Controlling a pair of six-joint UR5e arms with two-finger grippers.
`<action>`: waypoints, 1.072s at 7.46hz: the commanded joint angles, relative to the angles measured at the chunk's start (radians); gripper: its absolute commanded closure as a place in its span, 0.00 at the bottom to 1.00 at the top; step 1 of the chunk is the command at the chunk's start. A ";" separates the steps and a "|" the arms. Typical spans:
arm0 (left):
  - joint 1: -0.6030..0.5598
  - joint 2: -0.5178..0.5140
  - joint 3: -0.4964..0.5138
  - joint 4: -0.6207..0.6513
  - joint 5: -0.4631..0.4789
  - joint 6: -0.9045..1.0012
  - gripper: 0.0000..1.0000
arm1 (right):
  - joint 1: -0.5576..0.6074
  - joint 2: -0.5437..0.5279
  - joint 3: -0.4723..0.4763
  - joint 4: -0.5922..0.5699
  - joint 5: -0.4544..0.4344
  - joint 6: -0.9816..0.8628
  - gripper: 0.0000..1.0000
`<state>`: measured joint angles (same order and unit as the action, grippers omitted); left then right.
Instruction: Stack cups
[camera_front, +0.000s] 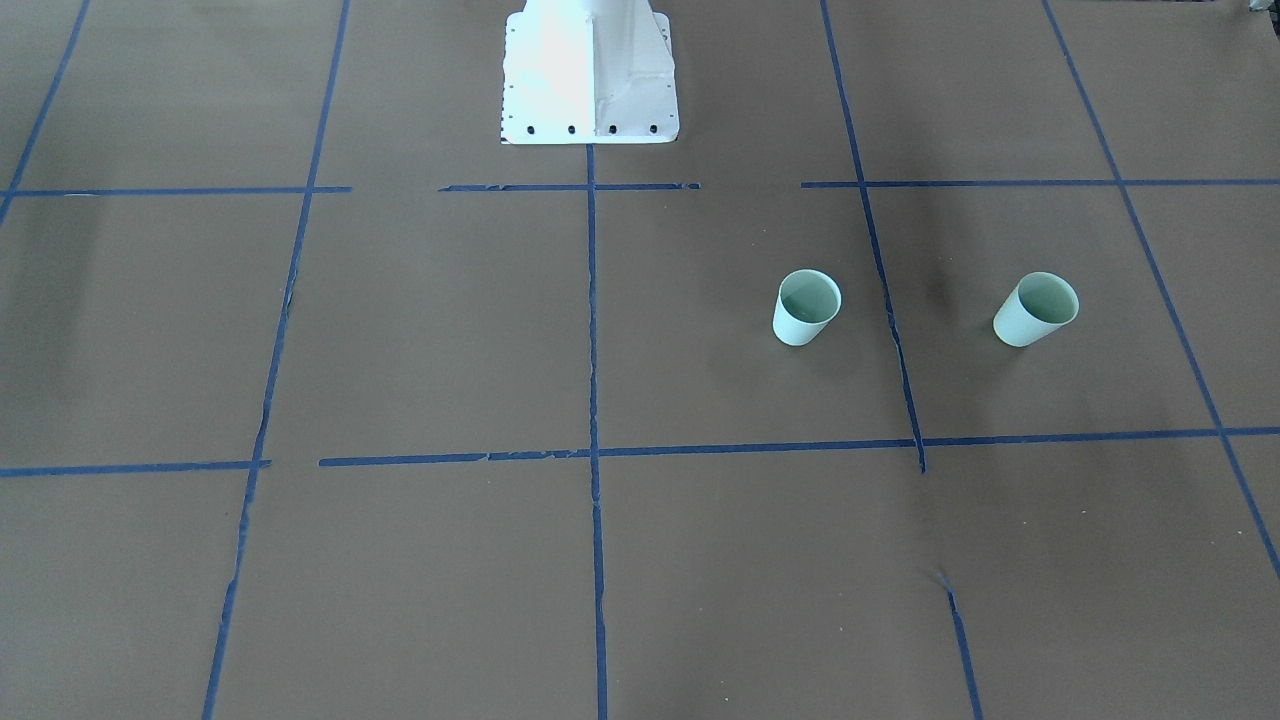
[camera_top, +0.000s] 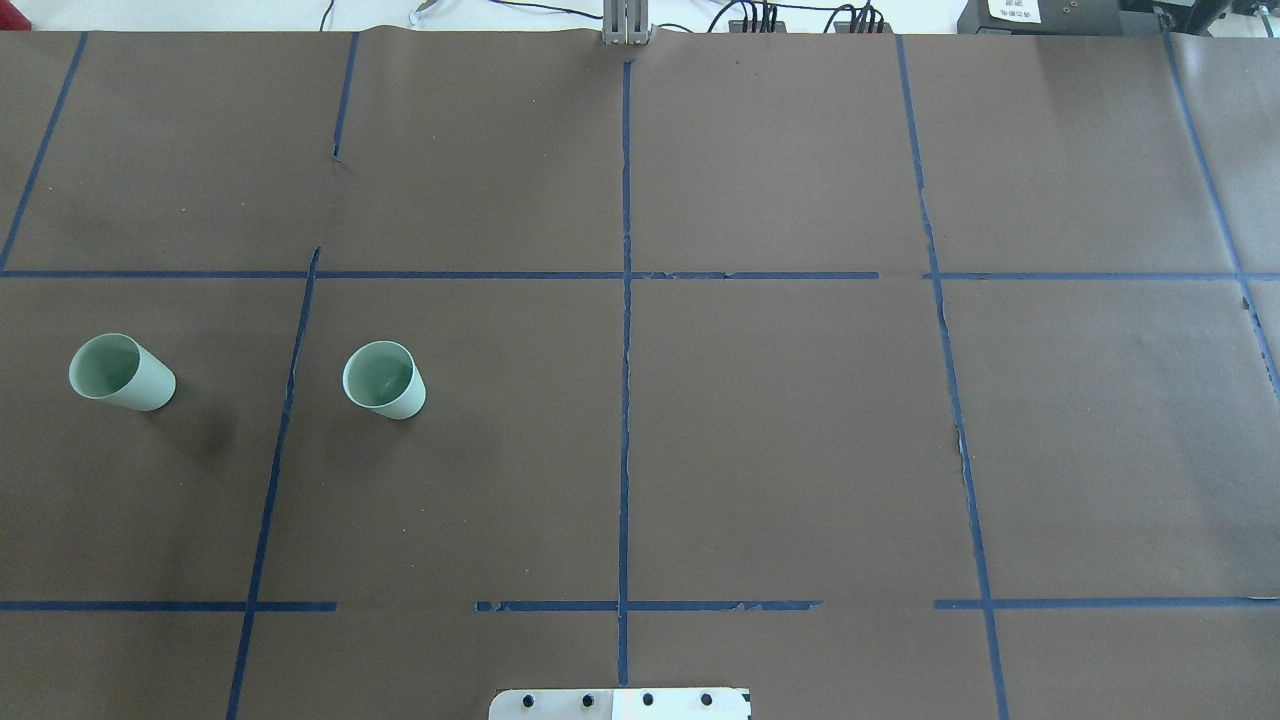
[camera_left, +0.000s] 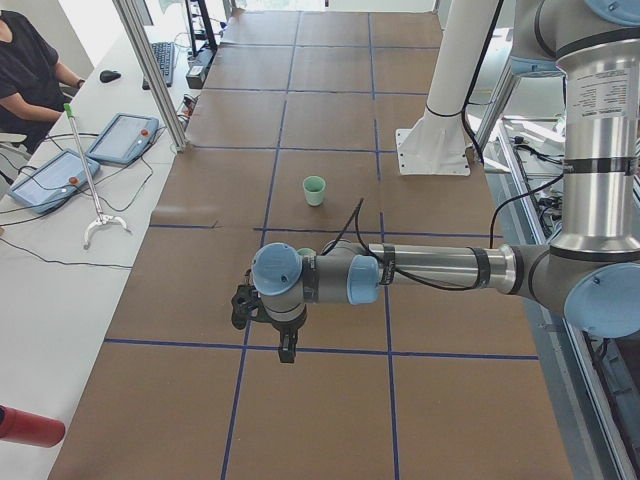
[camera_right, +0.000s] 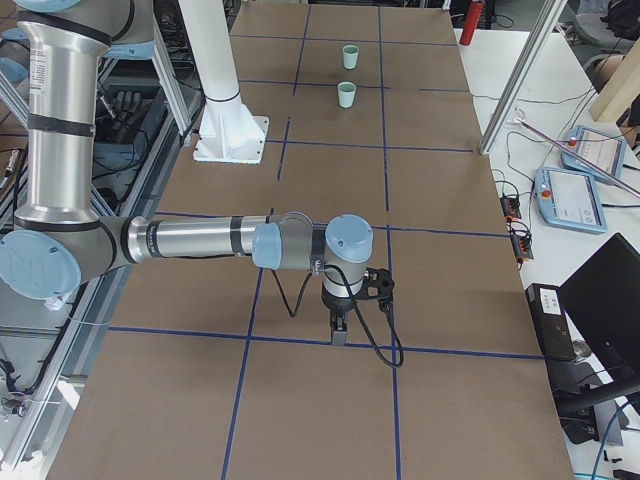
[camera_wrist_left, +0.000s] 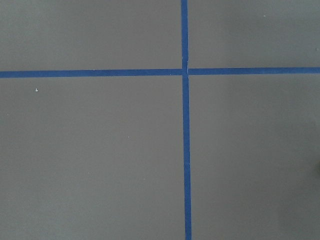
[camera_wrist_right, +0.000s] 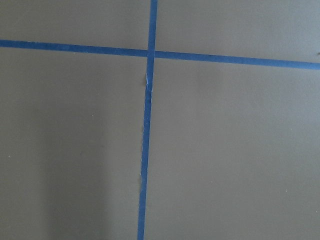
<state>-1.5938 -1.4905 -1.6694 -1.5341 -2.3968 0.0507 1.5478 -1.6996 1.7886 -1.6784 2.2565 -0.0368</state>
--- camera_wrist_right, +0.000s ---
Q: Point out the blue tape line lengthwise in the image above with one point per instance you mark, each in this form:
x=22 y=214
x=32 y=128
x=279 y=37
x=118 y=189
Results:
x=147 y=119

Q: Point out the blue tape line crosswise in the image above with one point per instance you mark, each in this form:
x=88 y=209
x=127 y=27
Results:
x=74 y=48

